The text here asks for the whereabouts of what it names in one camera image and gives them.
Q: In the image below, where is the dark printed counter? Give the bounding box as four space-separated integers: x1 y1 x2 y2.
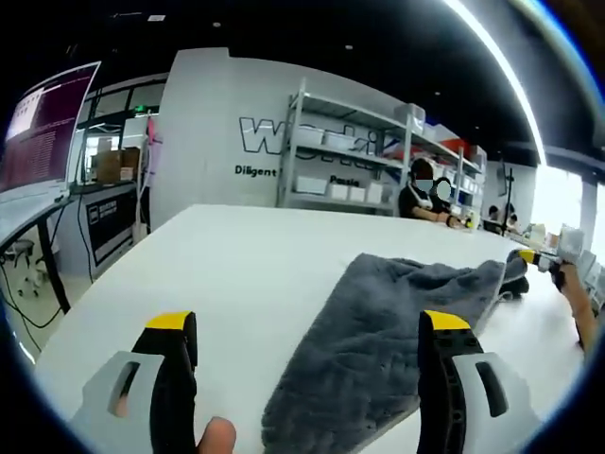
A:
84 182 143 266

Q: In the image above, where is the ceiling light strip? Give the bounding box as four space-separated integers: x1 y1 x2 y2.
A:
443 0 549 166

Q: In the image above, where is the monitor desk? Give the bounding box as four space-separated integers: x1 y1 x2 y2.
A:
0 188 75 316

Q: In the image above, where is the white table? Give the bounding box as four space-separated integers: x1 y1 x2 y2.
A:
32 202 587 454

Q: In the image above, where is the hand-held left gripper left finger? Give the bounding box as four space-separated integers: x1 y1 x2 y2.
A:
70 310 199 454

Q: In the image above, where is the row of white storage bins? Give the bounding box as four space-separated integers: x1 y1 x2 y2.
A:
292 127 393 202

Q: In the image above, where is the brown cardboard box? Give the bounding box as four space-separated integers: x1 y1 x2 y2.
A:
89 147 143 184

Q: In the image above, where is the black pole stand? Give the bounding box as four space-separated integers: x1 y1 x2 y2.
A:
495 160 517 236

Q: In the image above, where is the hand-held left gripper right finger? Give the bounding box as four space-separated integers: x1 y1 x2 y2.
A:
417 309 541 454

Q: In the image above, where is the computer monitor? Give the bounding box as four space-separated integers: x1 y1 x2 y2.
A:
0 60 103 195

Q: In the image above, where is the pink hanging object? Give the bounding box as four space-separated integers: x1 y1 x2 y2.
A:
145 113 162 152

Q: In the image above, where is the grey metal storage shelf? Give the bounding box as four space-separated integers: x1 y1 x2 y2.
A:
276 78 488 223

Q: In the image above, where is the grey towel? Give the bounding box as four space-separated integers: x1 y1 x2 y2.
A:
259 250 531 454

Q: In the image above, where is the person's left hand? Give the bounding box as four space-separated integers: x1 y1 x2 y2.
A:
196 415 237 454

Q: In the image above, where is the red and blue banner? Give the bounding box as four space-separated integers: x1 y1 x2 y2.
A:
382 134 469 160

